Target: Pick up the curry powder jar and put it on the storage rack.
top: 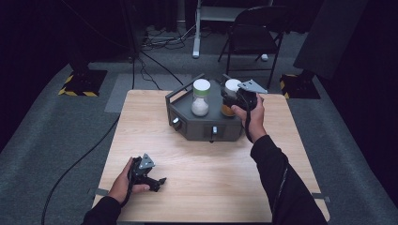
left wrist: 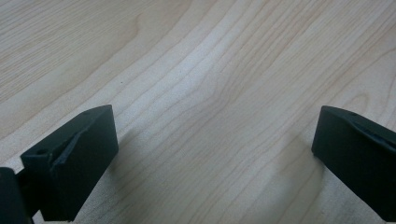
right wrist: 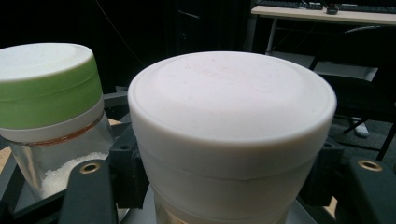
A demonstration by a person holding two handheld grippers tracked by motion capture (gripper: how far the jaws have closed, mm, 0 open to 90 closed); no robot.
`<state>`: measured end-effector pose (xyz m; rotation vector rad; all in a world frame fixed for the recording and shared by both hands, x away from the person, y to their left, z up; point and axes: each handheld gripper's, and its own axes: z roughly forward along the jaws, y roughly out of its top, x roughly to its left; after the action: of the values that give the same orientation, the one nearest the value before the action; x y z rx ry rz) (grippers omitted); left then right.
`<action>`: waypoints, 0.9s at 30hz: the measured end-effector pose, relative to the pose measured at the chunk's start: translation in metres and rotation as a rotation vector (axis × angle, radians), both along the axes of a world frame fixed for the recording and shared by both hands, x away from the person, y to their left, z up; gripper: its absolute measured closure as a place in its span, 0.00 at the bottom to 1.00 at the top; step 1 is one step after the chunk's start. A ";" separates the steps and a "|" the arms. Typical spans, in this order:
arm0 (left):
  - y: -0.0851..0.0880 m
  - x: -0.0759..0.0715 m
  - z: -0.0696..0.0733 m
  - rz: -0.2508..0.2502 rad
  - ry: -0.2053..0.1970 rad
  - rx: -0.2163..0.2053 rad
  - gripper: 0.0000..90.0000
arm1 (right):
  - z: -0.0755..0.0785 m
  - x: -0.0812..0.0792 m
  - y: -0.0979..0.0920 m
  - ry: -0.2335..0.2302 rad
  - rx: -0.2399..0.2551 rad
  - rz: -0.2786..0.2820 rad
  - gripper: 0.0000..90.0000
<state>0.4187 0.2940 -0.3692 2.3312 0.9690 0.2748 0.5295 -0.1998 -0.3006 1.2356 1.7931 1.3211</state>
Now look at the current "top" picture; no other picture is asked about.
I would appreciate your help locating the white metal desk frame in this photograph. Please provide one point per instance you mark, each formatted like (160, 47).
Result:
(197, 37)

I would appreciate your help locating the black folding chair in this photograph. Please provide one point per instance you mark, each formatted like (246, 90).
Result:
(253, 34)

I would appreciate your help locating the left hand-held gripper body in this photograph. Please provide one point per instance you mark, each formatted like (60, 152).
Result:
(140, 170)

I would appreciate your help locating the glass jar of orange powder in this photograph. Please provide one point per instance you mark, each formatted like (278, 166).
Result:
(231, 110)

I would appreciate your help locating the glass jar of white powder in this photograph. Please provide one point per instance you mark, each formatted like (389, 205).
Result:
(200, 106)

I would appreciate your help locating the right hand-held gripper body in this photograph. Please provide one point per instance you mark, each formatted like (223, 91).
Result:
(247, 95)

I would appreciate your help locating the black tripod pole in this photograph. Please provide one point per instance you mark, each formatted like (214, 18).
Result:
(133, 31)

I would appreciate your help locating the black stand with striped base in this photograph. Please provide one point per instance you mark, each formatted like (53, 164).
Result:
(84, 82)
(300, 87)

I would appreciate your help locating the person's left hand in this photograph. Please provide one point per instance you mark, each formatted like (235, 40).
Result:
(120, 187)

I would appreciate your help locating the person's right hand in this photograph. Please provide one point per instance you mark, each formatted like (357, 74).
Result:
(256, 120)

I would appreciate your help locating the grey tape strip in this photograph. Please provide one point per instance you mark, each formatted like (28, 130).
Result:
(321, 197)
(99, 192)

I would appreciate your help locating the grey tilted panel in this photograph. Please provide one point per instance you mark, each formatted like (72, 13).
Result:
(331, 34)

